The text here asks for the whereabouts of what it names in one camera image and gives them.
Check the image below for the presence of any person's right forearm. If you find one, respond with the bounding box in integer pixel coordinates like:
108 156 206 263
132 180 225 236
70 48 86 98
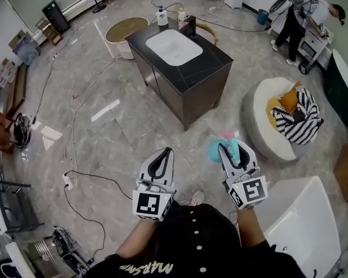
236 206 270 248

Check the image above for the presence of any wicker chair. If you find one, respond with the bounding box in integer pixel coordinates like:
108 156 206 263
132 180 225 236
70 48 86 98
195 23 219 46

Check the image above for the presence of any person's white shoe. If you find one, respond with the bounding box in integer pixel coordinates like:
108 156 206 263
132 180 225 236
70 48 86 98
189 189 206 207

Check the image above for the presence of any black floor cable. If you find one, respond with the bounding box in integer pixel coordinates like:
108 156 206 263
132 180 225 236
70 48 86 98
63 169 134 265

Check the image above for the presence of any white pump soap bottle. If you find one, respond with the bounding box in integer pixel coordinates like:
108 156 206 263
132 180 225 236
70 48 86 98
155 5 169 27

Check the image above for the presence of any small wooden rack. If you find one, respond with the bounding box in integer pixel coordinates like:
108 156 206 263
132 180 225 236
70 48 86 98
34 17 64 46

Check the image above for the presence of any black backpack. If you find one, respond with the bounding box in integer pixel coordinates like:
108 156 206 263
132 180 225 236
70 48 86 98
13 112 33 150

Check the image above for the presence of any round beige coffee table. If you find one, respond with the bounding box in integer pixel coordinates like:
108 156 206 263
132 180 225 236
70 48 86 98
104 16 150 60

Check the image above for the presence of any dark vanity cabinet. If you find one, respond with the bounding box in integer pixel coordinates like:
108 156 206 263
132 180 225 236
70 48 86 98
124 17 234 132

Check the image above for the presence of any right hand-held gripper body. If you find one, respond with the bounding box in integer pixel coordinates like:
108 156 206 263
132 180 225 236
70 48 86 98
222 167 269 211

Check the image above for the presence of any black metal rack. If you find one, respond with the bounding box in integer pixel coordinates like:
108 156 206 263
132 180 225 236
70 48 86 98
0 169 45 235

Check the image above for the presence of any long wooden shelf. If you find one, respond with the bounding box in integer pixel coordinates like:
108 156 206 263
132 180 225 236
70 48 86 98
5 63 29 119

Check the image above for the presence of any person's left forearm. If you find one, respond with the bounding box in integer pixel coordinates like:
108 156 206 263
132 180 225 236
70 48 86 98
115 218 158 258

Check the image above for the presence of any person's black shirt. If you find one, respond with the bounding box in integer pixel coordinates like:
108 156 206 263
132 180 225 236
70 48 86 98
83 200 308 278

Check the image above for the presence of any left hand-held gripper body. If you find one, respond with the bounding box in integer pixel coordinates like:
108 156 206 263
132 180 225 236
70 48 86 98
132 178 177 222

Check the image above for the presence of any black white striped blanket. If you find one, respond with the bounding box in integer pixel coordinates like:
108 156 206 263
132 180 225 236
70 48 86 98
270 87 325 145

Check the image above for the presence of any blue waste bin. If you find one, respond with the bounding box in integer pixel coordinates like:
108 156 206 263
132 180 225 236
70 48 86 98
256 8 270 25

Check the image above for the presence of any white bathtub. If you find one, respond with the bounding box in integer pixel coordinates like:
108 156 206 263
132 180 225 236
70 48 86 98
262 175 342 278

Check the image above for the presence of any white side cabinet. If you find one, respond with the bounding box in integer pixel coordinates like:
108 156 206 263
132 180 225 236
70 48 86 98
296 24 335 75

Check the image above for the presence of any brown wooden chair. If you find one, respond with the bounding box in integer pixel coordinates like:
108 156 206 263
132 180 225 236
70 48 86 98
0 108 16 155

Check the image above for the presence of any white sink basin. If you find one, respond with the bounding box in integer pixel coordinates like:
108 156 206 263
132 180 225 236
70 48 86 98
145 28 204 67

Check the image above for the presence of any framed picture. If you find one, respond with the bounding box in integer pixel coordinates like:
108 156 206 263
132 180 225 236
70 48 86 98
8 28 42 67

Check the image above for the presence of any white round armchair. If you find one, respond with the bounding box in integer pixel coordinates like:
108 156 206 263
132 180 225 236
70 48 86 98
242 77 326 164

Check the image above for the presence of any black faucet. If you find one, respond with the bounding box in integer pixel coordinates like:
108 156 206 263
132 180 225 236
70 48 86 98
183 15 198 39

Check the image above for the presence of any black box appliance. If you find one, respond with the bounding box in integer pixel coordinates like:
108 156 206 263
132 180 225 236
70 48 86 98
41 0 71 35

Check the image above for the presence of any yellow cushion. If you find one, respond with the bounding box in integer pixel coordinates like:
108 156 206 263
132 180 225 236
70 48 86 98
266 81 303 130

